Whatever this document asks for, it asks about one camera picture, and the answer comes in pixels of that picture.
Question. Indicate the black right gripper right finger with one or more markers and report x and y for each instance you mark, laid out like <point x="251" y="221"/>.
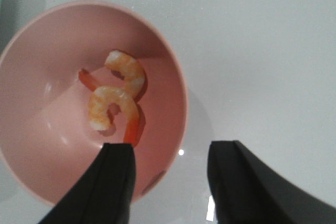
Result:
<point x="246" y="190"/>

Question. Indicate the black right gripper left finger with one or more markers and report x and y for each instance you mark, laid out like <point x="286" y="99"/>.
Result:
<point x="103" y="194"/>

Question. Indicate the cooked shrimp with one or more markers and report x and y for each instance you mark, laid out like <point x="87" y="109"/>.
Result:
<point x="102" y="100"/>
<point x="127" y="66"/>

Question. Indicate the pink plastic bowl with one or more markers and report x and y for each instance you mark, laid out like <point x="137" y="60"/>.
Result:
<point x="46" y="140"/>

